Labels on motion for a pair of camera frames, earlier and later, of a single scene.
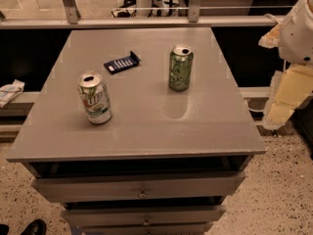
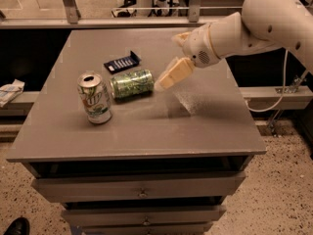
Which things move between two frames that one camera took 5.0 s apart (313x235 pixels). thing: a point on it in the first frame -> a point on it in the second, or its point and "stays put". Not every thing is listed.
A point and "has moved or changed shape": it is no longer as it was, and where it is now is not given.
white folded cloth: (9, 92) stays put
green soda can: (180, 67) has moved or changed shape
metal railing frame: (70, 18) stays put
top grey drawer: (139, 187) stays put
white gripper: (297, 38) -> (198, 49)
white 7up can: (95, 98) stays put
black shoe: (35, 227) -> (19, 226)
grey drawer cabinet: (142, 131) stays put
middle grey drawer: (146, 215) stays put
